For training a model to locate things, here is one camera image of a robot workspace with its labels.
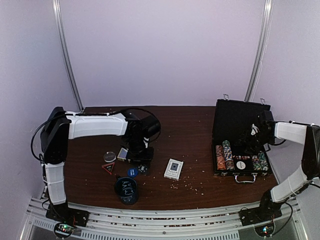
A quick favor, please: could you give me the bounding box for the black round chip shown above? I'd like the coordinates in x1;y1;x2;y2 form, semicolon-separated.
138;164;148;174

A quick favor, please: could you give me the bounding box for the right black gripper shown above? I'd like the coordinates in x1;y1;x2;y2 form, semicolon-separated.
234;130;275;155

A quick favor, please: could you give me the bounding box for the orange black chip stack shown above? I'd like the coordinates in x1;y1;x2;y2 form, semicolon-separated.
215;145;226;170

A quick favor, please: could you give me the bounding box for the white card deck box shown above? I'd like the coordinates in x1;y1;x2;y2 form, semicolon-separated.
163;158;184;181

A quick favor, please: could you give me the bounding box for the clear acrylic dealer button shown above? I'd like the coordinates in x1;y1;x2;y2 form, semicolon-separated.
103;151;117;163

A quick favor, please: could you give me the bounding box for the left aluminium frame post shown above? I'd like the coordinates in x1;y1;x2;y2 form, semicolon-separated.
52;0;84;112

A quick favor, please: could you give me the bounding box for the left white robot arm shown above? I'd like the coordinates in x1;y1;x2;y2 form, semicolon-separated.
40;106;162;222

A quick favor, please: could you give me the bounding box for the black poker chip case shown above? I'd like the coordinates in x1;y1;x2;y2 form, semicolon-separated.
211;98;274;183

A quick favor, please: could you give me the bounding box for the right aluminium frame post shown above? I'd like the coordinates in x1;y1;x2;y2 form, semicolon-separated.
244;0;273;102

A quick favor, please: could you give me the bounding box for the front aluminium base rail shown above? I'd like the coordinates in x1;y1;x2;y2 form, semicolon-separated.
19;196;305;240

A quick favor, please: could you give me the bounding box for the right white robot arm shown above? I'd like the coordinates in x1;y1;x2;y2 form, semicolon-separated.
239;110;320;225

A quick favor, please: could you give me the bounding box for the green blue chip stack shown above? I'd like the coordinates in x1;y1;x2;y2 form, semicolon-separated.
222;140;235;171

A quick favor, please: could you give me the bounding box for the white dealer button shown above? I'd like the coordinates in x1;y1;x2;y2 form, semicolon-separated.
235;161;246;170

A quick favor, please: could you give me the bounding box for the yellow blue card deck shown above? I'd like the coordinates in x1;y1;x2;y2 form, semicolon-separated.
117;147;128;162

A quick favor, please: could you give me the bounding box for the blue round blind button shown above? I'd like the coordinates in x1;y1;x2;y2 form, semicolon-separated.
127;167;139;178

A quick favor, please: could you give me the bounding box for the triangular all in button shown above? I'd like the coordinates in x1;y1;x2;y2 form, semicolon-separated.
101;162;115;175

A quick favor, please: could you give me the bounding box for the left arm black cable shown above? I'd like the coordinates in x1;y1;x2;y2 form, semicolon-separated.
30;107;162;163

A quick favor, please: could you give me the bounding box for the aluminium frame post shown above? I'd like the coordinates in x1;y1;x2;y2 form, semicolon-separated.
52;0;84;112
244;0;273;102

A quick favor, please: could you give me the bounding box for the dark blue printed cup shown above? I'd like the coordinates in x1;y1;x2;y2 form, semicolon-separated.
114;176;139;205

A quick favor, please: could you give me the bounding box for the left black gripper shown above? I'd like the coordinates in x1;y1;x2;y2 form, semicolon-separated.
126;136;155;169

